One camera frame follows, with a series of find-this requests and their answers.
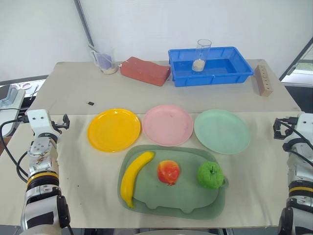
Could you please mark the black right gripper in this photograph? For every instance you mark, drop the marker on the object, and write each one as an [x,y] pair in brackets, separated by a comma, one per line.
[289,127]

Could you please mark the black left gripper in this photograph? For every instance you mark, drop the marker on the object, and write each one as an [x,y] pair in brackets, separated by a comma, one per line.
[56,127]

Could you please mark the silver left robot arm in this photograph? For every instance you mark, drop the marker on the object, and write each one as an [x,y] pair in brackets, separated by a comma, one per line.
[40,195]

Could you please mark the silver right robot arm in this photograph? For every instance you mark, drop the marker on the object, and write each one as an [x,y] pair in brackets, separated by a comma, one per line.
[300,195]

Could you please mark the yellow plastic plate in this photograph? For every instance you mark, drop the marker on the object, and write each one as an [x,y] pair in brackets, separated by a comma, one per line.
[113,131]

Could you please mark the green plastic plate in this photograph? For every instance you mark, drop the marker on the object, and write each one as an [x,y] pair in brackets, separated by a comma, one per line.
[222,132]

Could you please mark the pink plastic plate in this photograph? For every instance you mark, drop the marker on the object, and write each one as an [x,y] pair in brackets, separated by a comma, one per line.
[168,125]

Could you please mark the red apple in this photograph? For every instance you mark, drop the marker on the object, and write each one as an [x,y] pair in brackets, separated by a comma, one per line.
[168,172]

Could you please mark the dark pen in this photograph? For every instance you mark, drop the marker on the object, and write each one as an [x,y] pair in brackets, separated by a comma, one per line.
[34,92]

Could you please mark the wooden block with holes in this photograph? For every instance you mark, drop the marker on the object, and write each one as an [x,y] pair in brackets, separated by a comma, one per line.
[262,80]

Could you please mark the beige table cloth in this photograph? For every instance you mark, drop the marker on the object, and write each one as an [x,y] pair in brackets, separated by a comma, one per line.
[88,176]

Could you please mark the grey side table device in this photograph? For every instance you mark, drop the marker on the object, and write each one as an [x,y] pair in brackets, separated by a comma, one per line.
[11,96]

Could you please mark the light green silicone mat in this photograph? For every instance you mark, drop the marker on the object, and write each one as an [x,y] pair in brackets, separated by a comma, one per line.
[124,156]

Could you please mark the thin stick in cup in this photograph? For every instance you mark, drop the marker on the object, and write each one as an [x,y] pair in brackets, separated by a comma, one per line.
[93,48]

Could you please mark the green apple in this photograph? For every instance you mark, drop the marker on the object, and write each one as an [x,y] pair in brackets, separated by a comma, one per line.
[209,175]

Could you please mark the blue plastic bin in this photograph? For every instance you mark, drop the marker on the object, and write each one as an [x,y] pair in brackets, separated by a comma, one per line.
[220,67]

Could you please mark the yellow banana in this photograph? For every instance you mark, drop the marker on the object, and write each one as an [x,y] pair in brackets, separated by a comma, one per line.
[132,178]

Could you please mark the red brick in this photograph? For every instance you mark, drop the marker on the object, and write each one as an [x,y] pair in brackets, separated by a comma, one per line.
[144,71]

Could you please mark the grey metal pole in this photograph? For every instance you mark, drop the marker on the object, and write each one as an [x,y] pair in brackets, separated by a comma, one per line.
[84,22]

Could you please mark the clear cup with grains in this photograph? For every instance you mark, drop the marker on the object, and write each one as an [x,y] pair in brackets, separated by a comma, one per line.
[201,58]

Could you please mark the dark green cutting board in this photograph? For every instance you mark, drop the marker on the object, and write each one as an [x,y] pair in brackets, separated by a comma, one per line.
[176,195]

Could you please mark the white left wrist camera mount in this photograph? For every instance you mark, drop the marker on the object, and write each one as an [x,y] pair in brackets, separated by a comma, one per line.
[39,122]

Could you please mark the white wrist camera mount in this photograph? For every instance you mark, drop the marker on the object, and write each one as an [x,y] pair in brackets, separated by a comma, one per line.
[305,124]
[39,122]

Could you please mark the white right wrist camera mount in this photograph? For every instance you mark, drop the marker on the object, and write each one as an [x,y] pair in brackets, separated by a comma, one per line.
[305,124]

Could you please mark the black window frame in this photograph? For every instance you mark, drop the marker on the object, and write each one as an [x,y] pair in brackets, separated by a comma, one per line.
[296,58]

